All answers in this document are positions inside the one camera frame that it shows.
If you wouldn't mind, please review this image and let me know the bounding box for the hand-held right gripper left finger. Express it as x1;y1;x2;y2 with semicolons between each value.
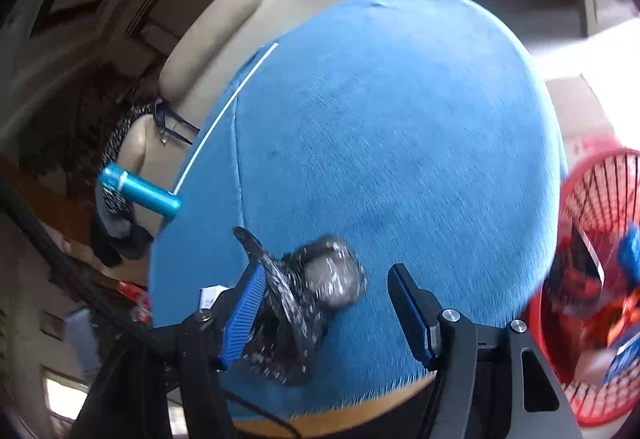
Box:
150;264;268;439

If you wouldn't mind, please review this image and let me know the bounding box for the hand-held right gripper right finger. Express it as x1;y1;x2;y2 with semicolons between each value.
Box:
387;263;583;439

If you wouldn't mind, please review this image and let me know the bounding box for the black plastic bag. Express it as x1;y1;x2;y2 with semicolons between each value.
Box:
232;226;368;387

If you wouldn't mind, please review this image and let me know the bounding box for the red plastic basket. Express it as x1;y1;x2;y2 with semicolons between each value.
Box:
527;134;640;427

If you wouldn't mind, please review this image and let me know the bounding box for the white and purple paper box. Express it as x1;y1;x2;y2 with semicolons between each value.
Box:
199;286;226;312

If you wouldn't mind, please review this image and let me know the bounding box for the dark hanging cloth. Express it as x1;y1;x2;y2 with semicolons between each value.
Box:
90;212;153;267

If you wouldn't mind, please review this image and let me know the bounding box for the blue thermos bottle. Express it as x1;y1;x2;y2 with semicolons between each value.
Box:
97;163;182;221

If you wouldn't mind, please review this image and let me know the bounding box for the blue tablecloth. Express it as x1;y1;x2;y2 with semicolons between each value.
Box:
148;0;568;422

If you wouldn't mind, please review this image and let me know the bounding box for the bright window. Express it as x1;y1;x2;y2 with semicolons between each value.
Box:
42;366;91;420

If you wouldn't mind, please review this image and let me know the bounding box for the polka dot cloth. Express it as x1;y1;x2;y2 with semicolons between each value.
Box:
100;102;161;215

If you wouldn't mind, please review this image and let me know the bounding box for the red metal frame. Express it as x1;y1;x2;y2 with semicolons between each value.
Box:
117;281;153;325

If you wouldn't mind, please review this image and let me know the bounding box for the framed wall picture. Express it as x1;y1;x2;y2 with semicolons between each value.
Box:
41;311;66;340

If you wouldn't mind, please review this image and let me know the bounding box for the thick black cable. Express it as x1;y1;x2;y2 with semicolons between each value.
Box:
0;174;171;355

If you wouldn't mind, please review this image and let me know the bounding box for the purple blue strap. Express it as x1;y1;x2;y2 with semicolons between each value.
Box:
152;102;201;145

